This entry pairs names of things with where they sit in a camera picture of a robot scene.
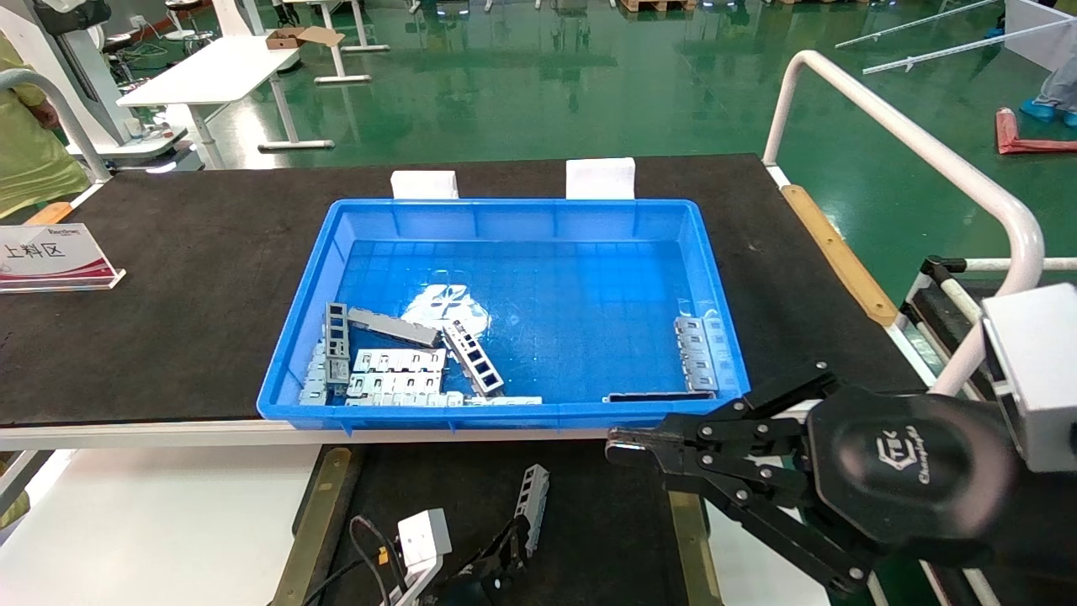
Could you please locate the open cardboard box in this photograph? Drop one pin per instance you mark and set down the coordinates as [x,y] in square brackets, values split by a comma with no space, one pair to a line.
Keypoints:
[294,37]

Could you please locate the black table mat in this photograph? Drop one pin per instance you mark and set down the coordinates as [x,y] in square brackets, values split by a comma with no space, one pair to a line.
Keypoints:
[757,252]

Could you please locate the grey tabbed bracket part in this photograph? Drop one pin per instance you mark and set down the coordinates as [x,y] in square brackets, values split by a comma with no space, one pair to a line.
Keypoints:
[697,353]

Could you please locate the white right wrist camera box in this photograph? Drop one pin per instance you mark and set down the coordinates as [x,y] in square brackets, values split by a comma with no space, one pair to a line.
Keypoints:
[1035,379]

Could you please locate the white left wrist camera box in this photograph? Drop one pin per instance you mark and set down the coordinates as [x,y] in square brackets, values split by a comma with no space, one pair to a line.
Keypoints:
[423,539]

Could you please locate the white partition panel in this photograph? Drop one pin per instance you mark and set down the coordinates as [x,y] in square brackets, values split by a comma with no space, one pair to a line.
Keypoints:
[1043,29]

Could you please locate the grey curved guard rail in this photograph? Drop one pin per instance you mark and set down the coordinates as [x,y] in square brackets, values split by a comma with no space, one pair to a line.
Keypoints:
[80,135]

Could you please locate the person with blue shoe covers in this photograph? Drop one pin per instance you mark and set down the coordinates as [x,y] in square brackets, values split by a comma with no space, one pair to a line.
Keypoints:
[1062,88]

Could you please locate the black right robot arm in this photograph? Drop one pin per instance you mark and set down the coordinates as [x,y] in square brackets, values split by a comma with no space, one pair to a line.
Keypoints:
[1043,522]

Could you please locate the grey slotted metal part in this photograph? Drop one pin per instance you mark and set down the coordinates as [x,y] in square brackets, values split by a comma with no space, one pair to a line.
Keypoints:
[337,337]

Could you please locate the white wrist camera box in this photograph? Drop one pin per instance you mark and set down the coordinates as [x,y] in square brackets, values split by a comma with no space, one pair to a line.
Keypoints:
[423,539]
[1035,379]

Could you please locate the brass conveyor side strip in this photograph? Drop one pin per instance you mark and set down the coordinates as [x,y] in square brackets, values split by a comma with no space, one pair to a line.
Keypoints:
[694,547]
[315,522]

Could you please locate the red floor object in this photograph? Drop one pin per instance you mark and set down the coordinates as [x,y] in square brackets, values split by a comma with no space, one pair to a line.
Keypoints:
[1010,135]

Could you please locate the white curved guard rail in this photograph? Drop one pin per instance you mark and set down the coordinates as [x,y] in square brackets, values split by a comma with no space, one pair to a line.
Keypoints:
[925,151]

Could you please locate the grey part with square holes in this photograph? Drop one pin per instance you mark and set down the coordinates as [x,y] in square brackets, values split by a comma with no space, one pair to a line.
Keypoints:
[474,360]

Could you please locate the thin grey strip part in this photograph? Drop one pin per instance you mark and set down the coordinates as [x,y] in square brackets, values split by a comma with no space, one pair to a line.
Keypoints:
[404,400]
[505,401]

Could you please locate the dark metal strip part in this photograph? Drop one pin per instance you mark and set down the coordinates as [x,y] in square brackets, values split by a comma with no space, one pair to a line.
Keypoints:
[656,396]

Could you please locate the white desk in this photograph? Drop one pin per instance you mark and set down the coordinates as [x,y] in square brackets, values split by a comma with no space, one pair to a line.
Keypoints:
[219,71]

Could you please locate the person in yellow coat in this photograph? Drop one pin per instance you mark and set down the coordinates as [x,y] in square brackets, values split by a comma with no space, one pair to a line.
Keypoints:
[29,151]

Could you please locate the long grey metal bar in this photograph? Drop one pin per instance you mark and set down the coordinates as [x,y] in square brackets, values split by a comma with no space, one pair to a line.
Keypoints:
[395,326]

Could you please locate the black conveyor tray mat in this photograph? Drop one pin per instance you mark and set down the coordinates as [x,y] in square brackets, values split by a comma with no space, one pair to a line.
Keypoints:
[614,539]

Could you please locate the white horizontal pipe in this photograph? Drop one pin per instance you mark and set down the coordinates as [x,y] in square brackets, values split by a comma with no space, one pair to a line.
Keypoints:
[1043,264]

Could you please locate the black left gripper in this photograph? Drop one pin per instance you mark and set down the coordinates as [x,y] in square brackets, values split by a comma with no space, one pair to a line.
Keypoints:
[471,596]

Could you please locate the long white floor rail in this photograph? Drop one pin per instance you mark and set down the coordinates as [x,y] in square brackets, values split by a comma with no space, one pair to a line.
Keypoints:
[917,23]
[968,46]

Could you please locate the black cart frame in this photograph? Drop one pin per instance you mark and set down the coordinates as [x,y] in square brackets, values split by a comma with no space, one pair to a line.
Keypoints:
[934,307]

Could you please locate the long wooden edge strip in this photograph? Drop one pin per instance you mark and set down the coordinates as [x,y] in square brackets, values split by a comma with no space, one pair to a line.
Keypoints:
[841,252]

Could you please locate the white table frame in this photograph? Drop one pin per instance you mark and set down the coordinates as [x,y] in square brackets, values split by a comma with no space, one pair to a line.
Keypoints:
[336,50]

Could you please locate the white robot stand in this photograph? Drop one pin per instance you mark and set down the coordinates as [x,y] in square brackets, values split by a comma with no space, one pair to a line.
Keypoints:
[84,76]

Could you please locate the blue plastic bin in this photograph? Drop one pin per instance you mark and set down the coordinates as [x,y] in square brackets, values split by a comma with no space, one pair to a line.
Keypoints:
[589,320]

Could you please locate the small grey clip part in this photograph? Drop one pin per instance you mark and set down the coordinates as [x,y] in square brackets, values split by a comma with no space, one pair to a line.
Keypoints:
[315,379]

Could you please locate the grey metal bracket part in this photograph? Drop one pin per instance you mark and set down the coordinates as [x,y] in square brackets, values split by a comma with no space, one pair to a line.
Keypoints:
[534,497]

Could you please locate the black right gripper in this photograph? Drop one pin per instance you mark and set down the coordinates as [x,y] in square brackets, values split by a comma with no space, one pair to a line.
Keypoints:
[909,475]

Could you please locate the acrylic sign with red print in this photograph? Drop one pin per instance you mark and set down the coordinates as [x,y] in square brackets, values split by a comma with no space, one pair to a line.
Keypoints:
[50,257]

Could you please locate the flat grey tabbed part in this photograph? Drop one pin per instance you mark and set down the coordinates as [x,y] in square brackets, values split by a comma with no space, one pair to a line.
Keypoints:
[395,385]
[400,360]

